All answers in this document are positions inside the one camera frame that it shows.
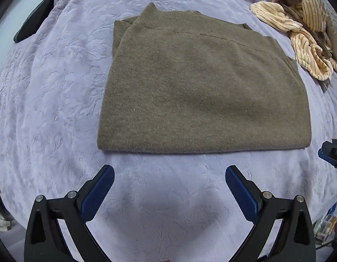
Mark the colourful printed bag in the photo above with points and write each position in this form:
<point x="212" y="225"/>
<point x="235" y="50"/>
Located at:
<point x="328" y="218"/>

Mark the lavender embossed blanket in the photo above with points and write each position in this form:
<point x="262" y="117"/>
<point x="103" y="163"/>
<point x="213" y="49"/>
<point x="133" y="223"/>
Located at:
<point x="62" y="114"/>

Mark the beige leaf-pattern cushion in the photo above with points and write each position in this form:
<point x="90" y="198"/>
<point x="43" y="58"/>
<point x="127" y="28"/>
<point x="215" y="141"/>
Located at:
<point x="333" y="27"/>

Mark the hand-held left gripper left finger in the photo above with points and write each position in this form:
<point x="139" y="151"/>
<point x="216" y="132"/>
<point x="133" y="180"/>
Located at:
<point x="99" y="189"/>

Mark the olive brown knit sweater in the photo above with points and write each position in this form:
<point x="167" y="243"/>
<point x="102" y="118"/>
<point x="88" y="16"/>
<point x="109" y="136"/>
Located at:
<point x="198" y="95"/>

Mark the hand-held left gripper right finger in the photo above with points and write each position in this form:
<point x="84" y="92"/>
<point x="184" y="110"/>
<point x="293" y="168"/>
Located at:
<point x="240" y="191"/>

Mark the cream striped fleece garment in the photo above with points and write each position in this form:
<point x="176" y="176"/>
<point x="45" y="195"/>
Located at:
<point x="302" y="54"/>

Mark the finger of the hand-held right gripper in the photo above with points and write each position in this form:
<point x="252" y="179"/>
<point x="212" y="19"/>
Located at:
<point x="333" y="152"/>

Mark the dark cushion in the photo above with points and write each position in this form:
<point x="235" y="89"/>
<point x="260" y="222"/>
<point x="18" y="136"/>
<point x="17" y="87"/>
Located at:
<point x="32" y="21"/>

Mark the white crumpled cloth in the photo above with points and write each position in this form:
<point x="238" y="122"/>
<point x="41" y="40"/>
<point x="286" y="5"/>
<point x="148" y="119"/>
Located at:
<point x="0" y="221"/>

